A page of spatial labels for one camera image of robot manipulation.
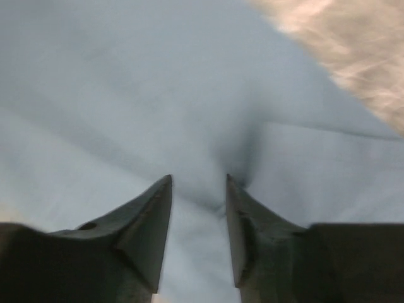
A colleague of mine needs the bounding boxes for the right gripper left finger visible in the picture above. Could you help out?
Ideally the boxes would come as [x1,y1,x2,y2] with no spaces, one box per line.
[1,175,173,302]

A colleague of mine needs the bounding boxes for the grey-blue t-shirt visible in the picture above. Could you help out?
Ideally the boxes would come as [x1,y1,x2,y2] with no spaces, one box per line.
[1,1,403,302]

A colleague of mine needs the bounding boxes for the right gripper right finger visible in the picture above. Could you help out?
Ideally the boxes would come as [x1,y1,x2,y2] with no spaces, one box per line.
[225,176,403,303]

